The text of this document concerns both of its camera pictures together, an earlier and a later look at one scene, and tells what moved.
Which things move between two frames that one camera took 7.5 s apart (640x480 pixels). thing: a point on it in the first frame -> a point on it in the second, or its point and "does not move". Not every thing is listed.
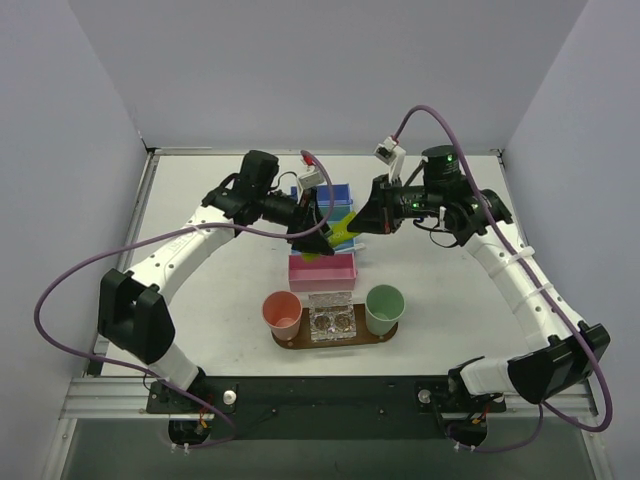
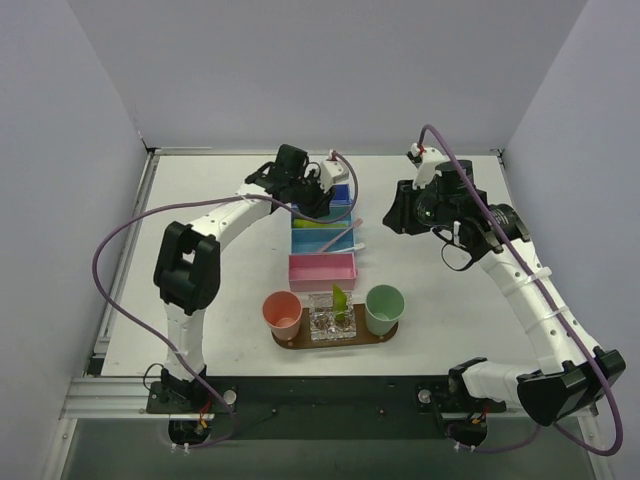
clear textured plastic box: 332,316 does not move
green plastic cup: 384,307 does not move
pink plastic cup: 282,310 does not move
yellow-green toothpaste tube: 339,232 -> 339,303
